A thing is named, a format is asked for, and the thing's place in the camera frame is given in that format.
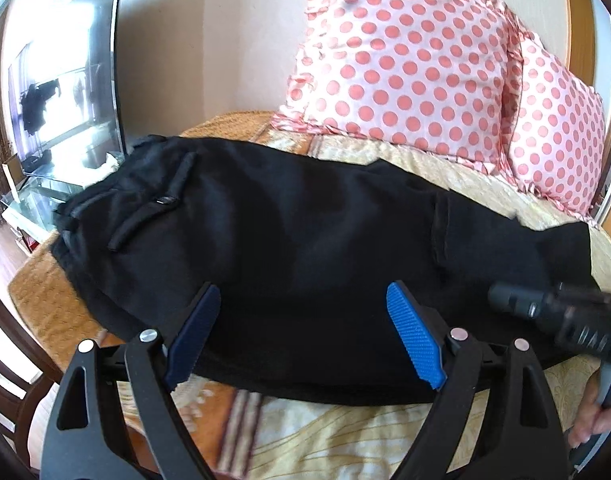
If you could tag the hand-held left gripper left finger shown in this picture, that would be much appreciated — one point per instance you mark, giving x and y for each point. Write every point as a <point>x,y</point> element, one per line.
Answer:
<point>193,335</point>

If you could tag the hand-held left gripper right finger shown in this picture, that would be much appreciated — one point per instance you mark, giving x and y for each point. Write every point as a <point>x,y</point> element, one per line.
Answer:
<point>415,342</point>

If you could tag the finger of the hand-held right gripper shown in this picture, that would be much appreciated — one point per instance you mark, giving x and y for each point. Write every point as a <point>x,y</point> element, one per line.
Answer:
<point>515,301</point>

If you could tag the black pants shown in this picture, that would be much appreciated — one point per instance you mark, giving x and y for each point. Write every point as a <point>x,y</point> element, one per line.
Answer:
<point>295,260</point>

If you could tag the person's right hand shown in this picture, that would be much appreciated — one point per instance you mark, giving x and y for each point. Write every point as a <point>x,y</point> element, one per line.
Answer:
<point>593,417</point>

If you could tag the yellow orange patterned bedspread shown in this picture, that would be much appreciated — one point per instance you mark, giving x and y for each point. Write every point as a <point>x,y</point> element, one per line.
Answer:
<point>305,440</point>

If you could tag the small pink polka dot pillow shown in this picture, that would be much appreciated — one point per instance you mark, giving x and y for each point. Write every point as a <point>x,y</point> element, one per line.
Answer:
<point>555,125</point>

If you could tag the dark wooden chair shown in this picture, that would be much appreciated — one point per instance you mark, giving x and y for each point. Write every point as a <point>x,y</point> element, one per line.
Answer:
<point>15,390</point>

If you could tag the glass television stand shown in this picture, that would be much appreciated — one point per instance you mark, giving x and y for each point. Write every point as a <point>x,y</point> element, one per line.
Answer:
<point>40,192</point>

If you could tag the large pink polka dot pillow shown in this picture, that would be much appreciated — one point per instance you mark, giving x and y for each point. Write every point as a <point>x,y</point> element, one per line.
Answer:
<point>400,55</point>

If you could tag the wooden headboard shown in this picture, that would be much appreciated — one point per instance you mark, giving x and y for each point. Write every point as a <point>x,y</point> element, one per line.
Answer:
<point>585,25</point>

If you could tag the flat television screen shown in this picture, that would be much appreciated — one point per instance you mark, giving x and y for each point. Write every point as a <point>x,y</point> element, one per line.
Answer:
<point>70,75</point>

